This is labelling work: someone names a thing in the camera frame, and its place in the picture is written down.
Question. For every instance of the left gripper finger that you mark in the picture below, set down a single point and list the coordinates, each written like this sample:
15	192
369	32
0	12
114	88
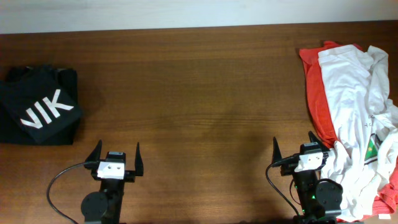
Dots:
138	164
93	160

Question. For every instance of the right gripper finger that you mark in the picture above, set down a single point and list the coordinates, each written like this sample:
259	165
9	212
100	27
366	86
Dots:
313	138
276	155

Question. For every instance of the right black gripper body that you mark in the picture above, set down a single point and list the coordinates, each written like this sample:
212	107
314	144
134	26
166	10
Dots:
301	180

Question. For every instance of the white printed t-shirt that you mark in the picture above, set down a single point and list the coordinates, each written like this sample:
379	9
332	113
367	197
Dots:
364	155

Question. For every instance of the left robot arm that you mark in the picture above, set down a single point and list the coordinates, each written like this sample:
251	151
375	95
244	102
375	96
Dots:
104	205

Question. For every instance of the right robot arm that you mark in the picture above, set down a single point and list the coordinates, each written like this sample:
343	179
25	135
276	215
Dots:
320	199

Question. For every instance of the black folded t-shirt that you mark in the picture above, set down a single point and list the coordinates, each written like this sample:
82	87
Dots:
39	106

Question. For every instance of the red t-shirt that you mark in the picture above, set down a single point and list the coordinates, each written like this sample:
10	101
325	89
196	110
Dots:
386	202

